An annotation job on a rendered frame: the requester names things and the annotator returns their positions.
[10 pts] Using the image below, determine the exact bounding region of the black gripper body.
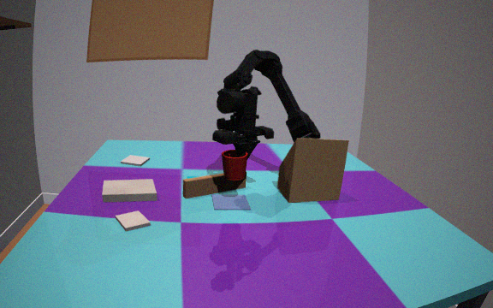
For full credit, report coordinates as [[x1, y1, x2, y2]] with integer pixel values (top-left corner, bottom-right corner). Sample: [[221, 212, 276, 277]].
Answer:
[[212, 111, 274, 145]]

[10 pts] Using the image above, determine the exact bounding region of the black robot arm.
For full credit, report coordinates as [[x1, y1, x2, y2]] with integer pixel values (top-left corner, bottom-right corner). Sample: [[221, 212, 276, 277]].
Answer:
[[217, 50, 320, 142]]

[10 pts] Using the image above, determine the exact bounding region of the red cup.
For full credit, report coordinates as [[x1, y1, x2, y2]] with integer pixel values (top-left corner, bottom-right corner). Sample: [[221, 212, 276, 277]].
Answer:
[[222, 150, 248, 181]]

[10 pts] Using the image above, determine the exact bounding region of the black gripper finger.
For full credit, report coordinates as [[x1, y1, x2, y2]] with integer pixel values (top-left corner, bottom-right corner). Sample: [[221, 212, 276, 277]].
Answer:
[[245, 139, 260, 159], [233, 142, 248, 157]]

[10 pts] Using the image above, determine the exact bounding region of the tan wooden bar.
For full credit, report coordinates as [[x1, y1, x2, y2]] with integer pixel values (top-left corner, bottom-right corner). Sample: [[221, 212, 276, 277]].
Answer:
[[183, 172, 247, 198]]

